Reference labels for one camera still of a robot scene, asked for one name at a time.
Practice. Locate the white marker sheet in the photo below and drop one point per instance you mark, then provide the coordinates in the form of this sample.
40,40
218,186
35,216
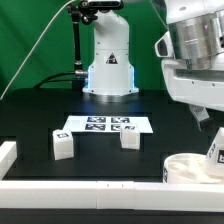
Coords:
107,124

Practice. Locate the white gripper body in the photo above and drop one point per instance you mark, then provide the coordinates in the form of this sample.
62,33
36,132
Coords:
203,88

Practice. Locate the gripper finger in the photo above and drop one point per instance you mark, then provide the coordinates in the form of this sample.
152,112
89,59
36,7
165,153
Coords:
204,121

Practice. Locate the white round stool seat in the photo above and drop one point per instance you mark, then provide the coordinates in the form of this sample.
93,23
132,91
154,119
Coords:
187,168

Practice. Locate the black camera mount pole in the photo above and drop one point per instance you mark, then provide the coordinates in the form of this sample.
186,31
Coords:
78,82

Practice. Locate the black camera on mount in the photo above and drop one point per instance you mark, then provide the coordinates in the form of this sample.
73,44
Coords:
102,4

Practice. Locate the green backdrop curtain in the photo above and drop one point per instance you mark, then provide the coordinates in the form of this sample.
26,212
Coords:
28,35

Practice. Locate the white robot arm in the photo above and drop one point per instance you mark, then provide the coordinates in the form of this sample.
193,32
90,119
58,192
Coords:
192,53

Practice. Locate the white left rail block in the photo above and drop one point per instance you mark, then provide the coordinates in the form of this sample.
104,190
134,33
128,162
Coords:
8,155

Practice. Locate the white front rail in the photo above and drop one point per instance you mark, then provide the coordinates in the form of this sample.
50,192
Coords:
111,195

